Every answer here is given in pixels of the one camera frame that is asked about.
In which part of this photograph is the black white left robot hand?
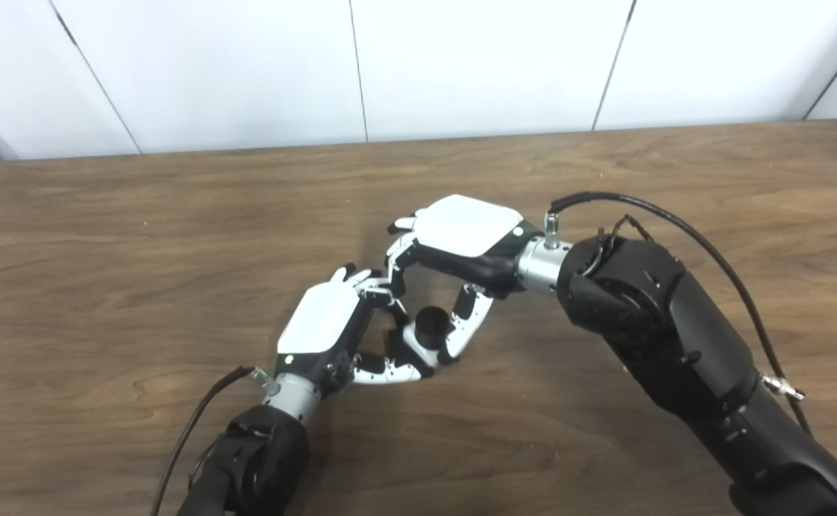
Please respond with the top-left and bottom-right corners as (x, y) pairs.
(275, 264), (434, 396)

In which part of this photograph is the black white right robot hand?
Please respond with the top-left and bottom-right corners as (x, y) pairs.
(388, 194), (545, 366)

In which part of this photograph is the white square piece with hole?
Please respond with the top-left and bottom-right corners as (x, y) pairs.
(401, 321), (459, 366)

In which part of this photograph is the black peg with square base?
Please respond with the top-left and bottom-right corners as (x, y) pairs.
(390, 306), (455, 375)

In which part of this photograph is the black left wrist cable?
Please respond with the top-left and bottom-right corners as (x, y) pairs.
(150, 365), (279, 516)

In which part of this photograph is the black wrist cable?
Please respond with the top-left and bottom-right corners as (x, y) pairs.
(544, 191), (813, 438)
(150, 365), (279, 516)

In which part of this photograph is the thin black wire loop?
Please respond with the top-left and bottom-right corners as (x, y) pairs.
(583, 215), (654, 277)

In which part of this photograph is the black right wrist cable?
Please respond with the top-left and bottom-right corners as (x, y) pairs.
(544, 191), (813, 438)

